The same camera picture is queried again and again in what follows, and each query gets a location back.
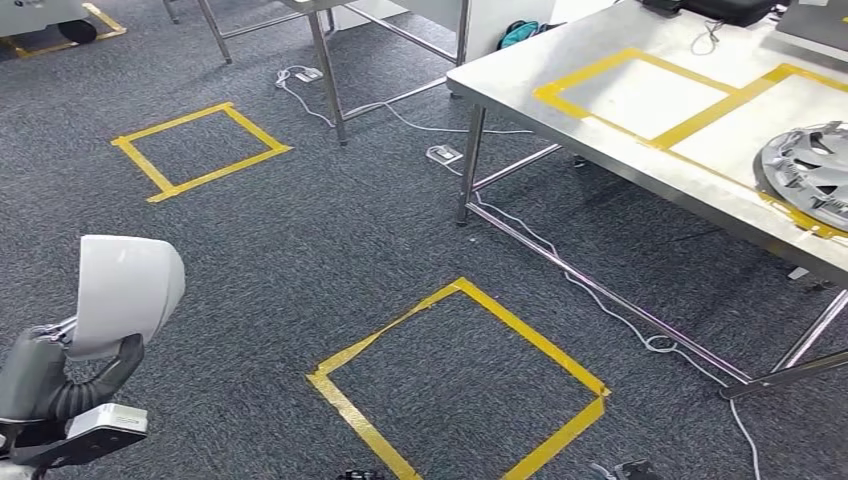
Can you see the white power strip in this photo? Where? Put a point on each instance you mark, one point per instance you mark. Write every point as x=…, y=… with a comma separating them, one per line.
x=444, y=154
x=309, y=75

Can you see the steel frame table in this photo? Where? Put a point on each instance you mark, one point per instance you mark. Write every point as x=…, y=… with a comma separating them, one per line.
x=329, y=86

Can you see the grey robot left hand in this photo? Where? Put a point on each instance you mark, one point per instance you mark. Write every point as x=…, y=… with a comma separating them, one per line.
x=30, y=378

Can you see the white cabinet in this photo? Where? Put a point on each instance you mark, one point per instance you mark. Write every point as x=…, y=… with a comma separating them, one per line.
x=510, y=16

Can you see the teal bag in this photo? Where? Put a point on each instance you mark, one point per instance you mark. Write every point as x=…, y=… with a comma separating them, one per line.
x=520, y=32

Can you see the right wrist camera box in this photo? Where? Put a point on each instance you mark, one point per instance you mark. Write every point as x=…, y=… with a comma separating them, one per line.
x=629, y=472

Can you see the white wheeled cart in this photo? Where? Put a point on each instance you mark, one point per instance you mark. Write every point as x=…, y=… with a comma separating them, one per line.
x=40, y=13

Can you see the stainless steel workbench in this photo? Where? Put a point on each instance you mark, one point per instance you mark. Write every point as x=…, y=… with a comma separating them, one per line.
x=503, y=83

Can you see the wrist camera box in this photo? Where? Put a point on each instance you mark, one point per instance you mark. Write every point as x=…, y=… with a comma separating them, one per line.
x=109, y=417
x=629, y=472

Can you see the grey plastic wheel hubcap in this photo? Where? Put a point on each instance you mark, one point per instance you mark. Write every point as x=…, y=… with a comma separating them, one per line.
x=795, y=172

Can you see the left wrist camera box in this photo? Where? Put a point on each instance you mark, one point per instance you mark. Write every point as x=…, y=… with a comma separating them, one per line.
x=109, y=417

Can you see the white curved plastic part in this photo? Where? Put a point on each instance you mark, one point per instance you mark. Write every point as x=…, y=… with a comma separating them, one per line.
x=126, y=291

